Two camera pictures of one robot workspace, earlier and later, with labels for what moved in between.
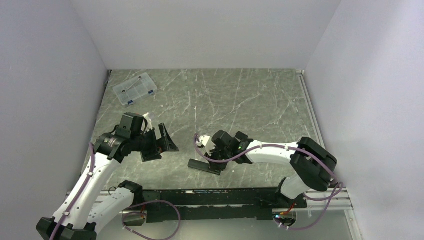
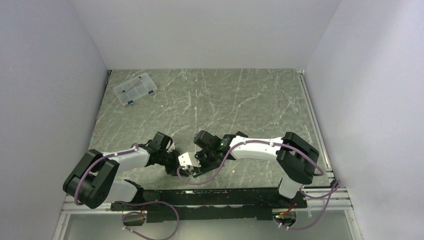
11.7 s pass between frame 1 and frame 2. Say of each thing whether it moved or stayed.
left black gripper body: moved
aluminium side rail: stayed
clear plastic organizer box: stayed
